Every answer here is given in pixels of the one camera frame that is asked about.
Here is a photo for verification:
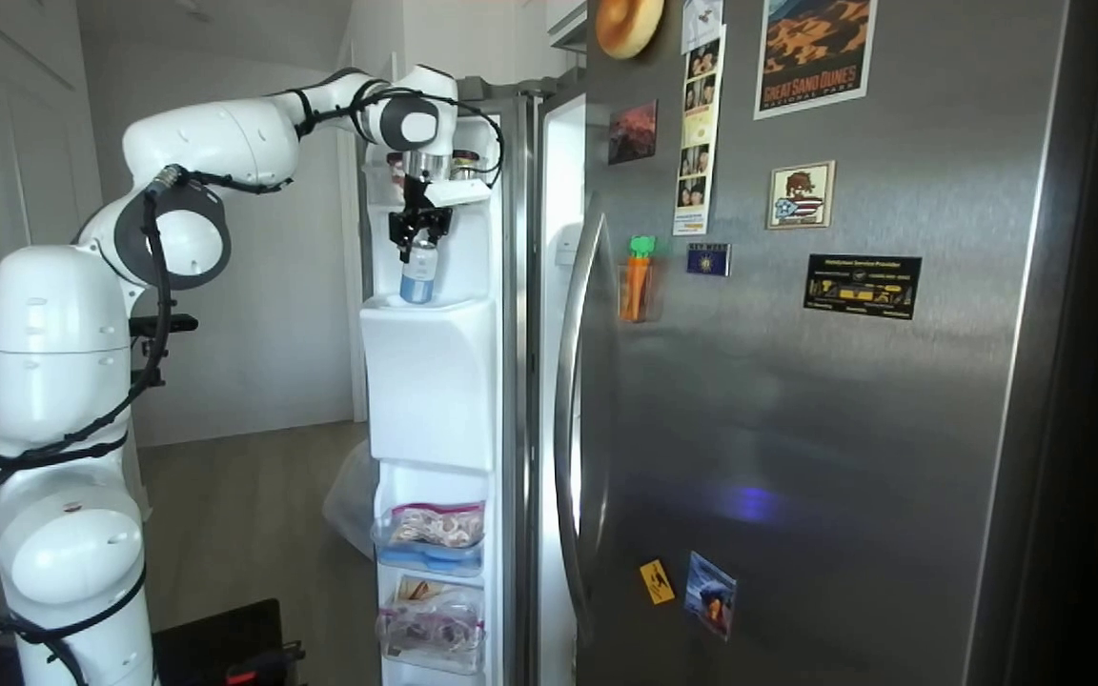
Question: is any white paper magnet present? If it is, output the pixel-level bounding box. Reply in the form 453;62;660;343
679;0;727;55

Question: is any stainless steel fridge door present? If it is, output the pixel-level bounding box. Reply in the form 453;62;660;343
554;0;1074;686

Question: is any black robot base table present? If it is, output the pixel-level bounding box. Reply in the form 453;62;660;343
149;596;313;686

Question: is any dark red picture magnet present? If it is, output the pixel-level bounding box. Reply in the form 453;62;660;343
608;98;662;169

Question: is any frozen food bag clear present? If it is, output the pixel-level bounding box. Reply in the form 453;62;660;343
373;577;490;678

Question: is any stainless steel fridge cabinet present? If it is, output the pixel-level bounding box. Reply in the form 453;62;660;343
521;0;1098;686

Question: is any blue picture magnet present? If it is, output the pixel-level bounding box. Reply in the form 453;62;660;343
684;549;739;645

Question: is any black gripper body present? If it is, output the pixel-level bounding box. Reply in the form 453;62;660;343
387;173;457;253

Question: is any black plaque magnet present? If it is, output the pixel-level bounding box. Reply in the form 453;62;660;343
801;253;926;324

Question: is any donut fridge magnet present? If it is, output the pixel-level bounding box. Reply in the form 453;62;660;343
590;0;670;63

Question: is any white-lined freezer door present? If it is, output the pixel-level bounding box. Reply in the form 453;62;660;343
355;75;533;686

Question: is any frozen food bag blue seal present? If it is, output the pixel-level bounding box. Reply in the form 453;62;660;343
377;500;490;566

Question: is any carrot fridge magnet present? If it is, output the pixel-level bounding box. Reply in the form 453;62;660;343
617;231;662;326

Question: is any small blue-capped bottle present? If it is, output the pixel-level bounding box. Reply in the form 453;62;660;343
397;236;441;304

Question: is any red-handled black clamp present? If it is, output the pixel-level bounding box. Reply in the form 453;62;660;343
219;645;313;686

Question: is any yellow sign magnet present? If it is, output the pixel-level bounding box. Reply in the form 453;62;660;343
636;555;679;611

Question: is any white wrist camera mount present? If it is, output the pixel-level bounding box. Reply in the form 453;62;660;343
422;175;499;210

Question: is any orange poster magnet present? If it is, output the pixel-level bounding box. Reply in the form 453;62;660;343
750;0;882;127

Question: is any photo strip magnet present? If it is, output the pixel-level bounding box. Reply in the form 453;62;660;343
670;23;731;239

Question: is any translucent white bag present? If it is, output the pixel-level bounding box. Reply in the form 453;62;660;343
321;443;383;563

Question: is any white panel room door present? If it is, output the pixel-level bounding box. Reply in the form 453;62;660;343
0;0;133;460

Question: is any square cartoon magnet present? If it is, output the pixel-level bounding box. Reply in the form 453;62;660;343
767;155;840;231

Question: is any steel fridge door handle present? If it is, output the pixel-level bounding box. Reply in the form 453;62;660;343
549;204;617;612

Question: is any small blue magnet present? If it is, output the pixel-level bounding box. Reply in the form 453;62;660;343
684;239;731;283

